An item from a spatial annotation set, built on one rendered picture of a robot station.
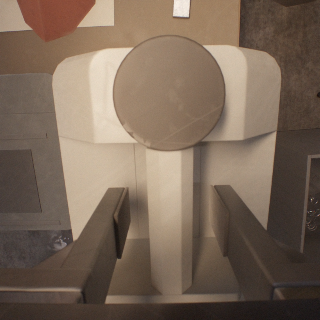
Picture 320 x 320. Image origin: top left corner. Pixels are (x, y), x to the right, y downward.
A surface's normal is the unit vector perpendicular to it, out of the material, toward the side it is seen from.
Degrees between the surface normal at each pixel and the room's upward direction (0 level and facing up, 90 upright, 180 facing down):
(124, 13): 0
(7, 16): 0
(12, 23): 0
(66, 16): 40
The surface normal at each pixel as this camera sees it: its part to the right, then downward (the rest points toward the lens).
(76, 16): 0.59, 0.69
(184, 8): -0.01, 0.30
